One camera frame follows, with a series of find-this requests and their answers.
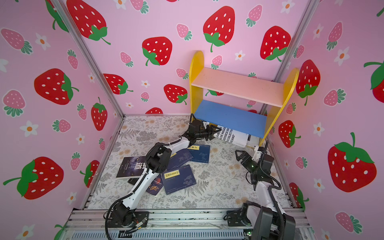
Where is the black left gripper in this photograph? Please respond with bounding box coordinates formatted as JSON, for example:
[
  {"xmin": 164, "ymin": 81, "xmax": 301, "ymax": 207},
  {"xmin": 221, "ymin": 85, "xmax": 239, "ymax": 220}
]
[{"xmin": 194, "ymin": 124, "xmax": 221, "ymax": 141}]

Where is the white book black spanish text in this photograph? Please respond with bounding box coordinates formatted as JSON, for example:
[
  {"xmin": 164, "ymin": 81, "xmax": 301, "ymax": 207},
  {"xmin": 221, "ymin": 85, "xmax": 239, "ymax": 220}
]
[{"xmin": 214, "ymin": 126, "xmax": 249, "ymax": 148}]

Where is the white Chokladfabriken photo book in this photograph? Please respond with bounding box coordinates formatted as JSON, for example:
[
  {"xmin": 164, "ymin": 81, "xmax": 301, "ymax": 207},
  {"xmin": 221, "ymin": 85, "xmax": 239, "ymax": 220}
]
[{"xmin": 247, "ymin": 135, "xmax": 260, "ymax": 148}]

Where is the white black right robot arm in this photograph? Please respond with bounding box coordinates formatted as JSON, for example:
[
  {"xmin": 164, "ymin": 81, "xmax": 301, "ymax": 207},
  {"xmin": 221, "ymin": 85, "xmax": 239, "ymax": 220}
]
[{"xmin": 235, "ymin": 148, "xmax": 296, "ymax": 240}]

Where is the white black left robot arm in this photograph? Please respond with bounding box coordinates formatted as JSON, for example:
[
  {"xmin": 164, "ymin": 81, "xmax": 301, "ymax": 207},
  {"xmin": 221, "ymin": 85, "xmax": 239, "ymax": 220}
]
[{"xmin": 105, "ymin": 115, "xmax": 222, "ymax": 235}]

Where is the navy book by shelf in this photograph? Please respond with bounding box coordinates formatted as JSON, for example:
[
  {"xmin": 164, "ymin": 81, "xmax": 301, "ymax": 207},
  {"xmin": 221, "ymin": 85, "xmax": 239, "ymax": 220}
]
[{"xmin": 188, "ymin": 144, "xmax": 211, "ymax": 164}]

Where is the yellow pink blue bookshelf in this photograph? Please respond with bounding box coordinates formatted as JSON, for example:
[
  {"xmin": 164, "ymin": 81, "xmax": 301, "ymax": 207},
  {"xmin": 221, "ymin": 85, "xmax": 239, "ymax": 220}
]
[{"xmin": 189, "ymin": 51, "xmax": 299, "ymax": 144}]

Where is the navy book upper yellow label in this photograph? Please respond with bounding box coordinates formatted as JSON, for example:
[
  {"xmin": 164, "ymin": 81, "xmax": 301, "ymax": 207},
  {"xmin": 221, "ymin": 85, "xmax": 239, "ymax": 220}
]
[{"xmin": 167, "ymin": 149, "xmax": 193, "ymax": 170}]

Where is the navy book yellow label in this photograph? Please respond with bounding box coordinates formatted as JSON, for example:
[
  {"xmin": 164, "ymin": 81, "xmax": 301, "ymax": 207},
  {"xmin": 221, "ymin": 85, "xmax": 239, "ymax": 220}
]
[
  {"xmin": 162, "ymin": 165, "xmax": 197, "ymax": 195},
  {"xmin": 167, "ymin": 149, "xmax": 193, "ymax": 170}
]

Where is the navy book lower yellow label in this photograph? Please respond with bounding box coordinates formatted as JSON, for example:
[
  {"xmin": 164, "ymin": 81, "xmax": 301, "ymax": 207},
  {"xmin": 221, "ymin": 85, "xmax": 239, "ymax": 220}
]
[{"xmin": 162, "ymin": 165, "xmax": 197, "ymax": 195}]

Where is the dark book orange calligraphy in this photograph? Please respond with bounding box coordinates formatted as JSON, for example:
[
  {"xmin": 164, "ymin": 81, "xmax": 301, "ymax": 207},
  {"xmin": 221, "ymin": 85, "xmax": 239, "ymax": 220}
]
[{"xmin": 128, "ymin": 175, "xmax": 164, "ymax": 197}]

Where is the black book white chinese title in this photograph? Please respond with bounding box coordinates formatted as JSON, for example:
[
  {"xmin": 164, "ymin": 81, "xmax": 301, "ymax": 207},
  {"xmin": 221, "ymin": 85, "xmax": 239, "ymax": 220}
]
[{"xmin": 116, "ymin": 156, "xmax": 146, "ymax": 179}]

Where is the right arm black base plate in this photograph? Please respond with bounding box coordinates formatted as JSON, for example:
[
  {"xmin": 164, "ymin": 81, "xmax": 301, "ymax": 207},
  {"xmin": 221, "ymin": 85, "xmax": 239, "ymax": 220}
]
[{"xmin": 223, "ymin": 209, "xmax": 259, "ymax": 227}]

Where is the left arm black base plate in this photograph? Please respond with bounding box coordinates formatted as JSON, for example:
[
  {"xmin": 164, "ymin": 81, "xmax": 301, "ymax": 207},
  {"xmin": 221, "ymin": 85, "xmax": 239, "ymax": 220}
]
[{"xmin": 108, "ymin": 211, "xmax": 150, "ymax": 228}]

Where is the aluminium front rail frame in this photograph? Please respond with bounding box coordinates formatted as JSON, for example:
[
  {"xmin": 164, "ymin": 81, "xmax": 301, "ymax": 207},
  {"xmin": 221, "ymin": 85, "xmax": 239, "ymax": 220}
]
[{"xmin": 56, "ymin": 208, "xmax": 316, "ymax": 240}]

